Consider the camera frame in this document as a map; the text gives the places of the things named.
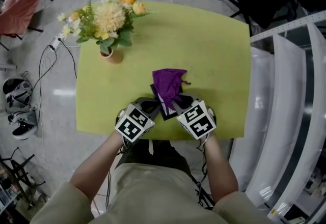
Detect white metal shelving rack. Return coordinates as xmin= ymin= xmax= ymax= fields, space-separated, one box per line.
xmin=229 ymin=10 xmax=326 ymax=224

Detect purple cloth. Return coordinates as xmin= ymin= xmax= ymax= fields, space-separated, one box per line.
xmin=152 ymin=68 xmax=192 ymax=111

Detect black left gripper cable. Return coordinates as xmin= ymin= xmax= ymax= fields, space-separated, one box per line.
xmin=105 ymin=141 xmax=129 ymax=210

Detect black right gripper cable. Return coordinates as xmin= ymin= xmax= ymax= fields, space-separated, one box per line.
xmin=195 ymin=134 xmax=215 ymax=210

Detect orange fabric chair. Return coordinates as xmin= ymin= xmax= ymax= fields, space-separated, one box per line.
xmin=0 ymin=0 xmax=55 ymax=51

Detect yellow artificial flower bouquet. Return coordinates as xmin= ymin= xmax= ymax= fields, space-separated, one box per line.
xmin=57 ymin=0 xmax=150 ymax=56

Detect black metal stand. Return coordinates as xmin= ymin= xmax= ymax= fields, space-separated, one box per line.
xmin=0 ymin=147 xmax=47 ymax=210

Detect person's left forearm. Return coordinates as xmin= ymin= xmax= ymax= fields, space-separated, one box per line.
xmin=69 ymin=130 xmax=126 ymax=202

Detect green tablecloth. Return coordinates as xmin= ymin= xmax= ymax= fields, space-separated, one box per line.
xmin=75 ymin=1 xmax=252 ymax=142

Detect person's right forearm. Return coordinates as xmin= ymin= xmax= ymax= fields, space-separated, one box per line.
xmin=202 ymin=132 xmax=239 ymax=204

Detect tan flower vase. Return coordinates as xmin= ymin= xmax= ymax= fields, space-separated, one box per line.
xmin=99 ymin=46 xmax=124 ymax=65

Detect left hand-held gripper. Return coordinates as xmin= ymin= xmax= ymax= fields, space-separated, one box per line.
xmin=114 ymin=97 xmax=162 ymax=143

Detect black floor cable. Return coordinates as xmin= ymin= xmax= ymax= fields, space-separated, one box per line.
xmin=30 ymin=39 xmax=78 ymax=123

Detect white power strip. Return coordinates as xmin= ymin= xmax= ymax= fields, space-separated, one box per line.
xmin=48 ymin=35 xmax=64 ymax=51

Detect person's beige shirt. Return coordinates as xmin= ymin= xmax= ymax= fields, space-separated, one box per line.
xmin=30 ymin=162 xmax=277 ymax=224

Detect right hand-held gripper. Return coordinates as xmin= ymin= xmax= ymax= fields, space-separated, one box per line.
xmin=173 ymin=92 xmax=218 ymax=141

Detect person's dark trousers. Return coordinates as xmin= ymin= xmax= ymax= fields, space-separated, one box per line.
xmin=114 ymin=138 xmax=195 ymax=179

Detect black picture frame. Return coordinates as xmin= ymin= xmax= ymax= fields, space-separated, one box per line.
xmin=149 ymin=83 xmax=184 ymax=121

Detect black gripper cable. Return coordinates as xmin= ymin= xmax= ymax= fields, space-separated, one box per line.
xmin=105 ymin=141 xmax=129 ymax=210
xmin=195 ymin=134 xmax=215 ymax=210

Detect white and black headset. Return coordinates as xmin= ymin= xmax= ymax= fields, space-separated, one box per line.
xmin=2 ymin=77 xmax=34 ymax=113
xmin=8 ymin=109 xmax=39 ymax=141

